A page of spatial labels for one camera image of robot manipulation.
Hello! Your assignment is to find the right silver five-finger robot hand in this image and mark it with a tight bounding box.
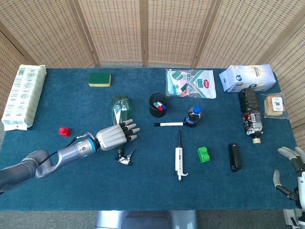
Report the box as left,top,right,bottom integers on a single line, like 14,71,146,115
273,146,305,208

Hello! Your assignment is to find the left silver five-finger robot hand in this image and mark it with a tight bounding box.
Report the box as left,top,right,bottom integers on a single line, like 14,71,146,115
95,118,141,151

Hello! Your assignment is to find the green transparent spray bottle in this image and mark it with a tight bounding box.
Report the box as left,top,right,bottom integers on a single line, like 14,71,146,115
111,94,136,166

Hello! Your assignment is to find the small cola bottle blue cap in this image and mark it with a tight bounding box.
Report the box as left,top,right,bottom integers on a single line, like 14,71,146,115
183,105,203,128

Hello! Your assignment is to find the large dark drink bottle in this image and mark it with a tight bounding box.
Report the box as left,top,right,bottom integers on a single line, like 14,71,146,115
238,88,264,145

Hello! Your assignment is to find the black mesh pen holder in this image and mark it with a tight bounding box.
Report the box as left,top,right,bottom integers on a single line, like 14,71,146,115
148,93,170,119

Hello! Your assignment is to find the white marker with black cap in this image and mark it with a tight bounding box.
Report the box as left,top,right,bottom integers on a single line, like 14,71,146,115
153,121,184,127

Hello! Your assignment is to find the green and yellow sponge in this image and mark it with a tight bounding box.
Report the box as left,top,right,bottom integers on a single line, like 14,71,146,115
88,72,112,88

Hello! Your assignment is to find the blue carpet table mat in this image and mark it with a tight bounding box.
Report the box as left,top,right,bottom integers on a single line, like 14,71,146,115
0,68,301,212

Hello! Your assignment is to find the black oblong case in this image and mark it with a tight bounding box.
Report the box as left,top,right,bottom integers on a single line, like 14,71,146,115
228,143,243,173

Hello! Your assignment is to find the white lab pipette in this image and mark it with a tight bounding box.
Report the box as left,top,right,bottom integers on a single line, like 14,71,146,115
174,130,189,182

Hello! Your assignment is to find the wrapped sandwich cracker packet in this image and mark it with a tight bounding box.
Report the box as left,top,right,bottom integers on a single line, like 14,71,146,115
262,93,288,119

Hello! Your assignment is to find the silver robot torso base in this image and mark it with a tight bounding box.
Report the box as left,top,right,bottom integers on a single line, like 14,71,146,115
95,210,198,229

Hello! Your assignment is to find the green toy building block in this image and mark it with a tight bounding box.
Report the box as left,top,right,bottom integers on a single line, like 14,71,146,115
197,147,211,164

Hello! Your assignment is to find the packaged cleaning cloth bag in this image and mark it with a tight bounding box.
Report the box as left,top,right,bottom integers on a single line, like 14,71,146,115
165,69,217,99

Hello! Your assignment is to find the long white printed package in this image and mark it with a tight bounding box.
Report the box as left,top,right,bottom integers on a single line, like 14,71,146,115
1,64,47,131

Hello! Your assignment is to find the bamboo folding screen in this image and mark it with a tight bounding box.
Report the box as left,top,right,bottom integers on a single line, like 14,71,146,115
0,0,305,131

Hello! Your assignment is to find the white and blue paper bag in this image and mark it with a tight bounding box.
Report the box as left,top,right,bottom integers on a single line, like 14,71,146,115
219,63,277,93

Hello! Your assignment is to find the left arm wrist cable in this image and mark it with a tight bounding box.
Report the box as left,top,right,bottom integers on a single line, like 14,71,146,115
38,132,96,166

